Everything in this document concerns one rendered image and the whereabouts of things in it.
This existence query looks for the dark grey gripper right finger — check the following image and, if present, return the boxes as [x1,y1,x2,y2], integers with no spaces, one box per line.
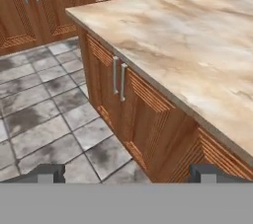
[188,163,253,184]

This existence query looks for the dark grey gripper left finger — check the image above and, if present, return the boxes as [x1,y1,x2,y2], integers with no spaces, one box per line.
[2,163,66,184]

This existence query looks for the wooden island cupboard door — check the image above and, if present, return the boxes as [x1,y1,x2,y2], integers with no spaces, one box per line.
[84,34,124,134]
[119,67,200,183]

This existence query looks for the wooden cupboard run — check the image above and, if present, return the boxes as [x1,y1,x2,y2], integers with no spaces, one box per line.
[0,0,168,56]

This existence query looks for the grey metal door handle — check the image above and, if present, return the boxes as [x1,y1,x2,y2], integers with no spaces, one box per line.
[119,62,128,103]
[112,55,120,96]

